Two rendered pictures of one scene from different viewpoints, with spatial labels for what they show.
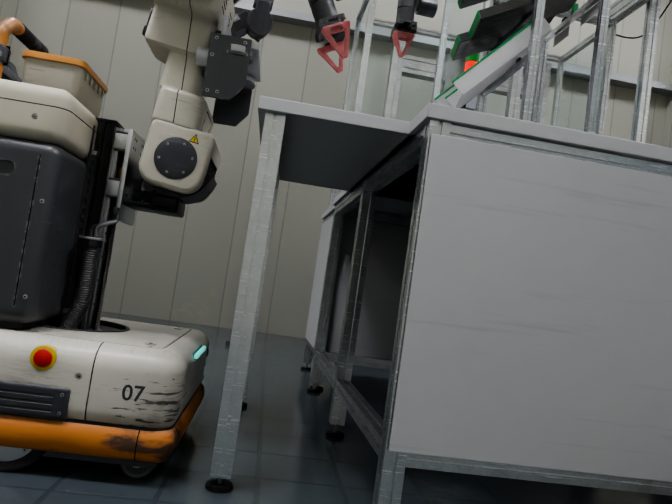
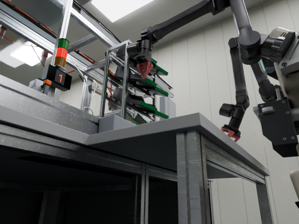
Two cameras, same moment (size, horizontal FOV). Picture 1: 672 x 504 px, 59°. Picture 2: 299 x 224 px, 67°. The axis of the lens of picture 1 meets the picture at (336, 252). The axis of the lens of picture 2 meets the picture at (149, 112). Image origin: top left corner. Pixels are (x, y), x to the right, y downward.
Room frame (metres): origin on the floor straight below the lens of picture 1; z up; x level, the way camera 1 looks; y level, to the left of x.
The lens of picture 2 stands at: (2.54, 0.50, 0.68)
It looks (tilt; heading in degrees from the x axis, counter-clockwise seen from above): 22 degrees up; 220
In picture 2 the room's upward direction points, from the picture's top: 1 degrees clockwise
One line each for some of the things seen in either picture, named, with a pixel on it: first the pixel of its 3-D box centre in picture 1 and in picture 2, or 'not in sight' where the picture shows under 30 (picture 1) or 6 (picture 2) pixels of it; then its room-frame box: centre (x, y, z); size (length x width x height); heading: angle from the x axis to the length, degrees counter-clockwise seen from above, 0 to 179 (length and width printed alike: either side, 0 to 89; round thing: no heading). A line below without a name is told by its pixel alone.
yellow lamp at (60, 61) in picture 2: not in sight; (59, 63); (2.13, -0.40, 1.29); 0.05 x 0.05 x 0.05
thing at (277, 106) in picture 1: (377, 166); (163, 165); (1.75, -0.09, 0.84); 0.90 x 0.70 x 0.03; 6
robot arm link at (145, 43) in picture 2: (408, 3); (145, 47); (1.86, -0.12, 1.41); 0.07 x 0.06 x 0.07; 104
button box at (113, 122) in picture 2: not in sight; (125, 132); (1.99, -0.08, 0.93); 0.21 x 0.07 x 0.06; 7
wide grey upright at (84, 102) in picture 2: not in sight; (83, 115); (1.27, -1.49, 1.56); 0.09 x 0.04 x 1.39; 7
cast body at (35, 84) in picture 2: not in sight; (36, 89); (2.25, -0.27, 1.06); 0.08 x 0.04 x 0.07; 95
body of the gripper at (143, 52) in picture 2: (404, 21); (145, 57); (1.86, -0.11, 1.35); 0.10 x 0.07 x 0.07; 7
